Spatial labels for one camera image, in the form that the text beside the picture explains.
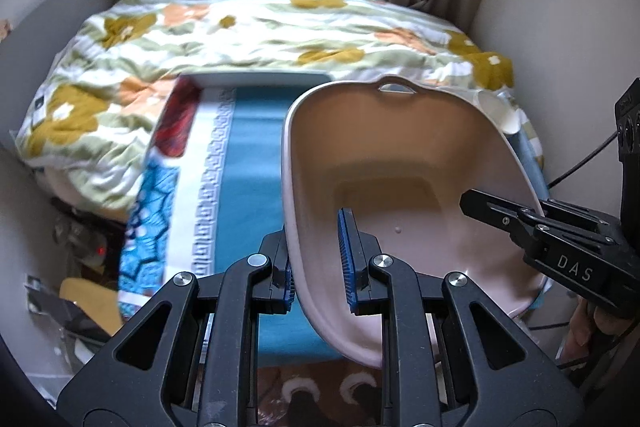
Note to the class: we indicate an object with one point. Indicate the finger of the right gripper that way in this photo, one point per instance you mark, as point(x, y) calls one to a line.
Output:
point(577, 216)
point(506, 216)

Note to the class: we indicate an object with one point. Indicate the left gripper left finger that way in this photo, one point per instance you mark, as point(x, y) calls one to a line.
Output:
point(188, 357)

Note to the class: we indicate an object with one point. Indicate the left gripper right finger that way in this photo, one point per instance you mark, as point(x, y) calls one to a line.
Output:
point(451, 356)

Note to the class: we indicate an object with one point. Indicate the pink plastic basin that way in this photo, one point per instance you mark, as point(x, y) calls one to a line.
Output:
point(399, 156)

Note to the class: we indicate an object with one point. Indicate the cream ceramic bowl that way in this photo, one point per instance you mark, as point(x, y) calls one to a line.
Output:
point(498, 110)

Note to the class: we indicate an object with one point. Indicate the right hand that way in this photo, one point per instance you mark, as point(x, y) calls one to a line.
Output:
point(592, 334)

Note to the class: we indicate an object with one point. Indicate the blue patterned tablecloth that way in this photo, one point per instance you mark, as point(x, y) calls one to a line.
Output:
point(212, 204)

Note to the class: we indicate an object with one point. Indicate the floral quilt blanket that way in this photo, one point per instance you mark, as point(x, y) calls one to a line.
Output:
point(95, 107)

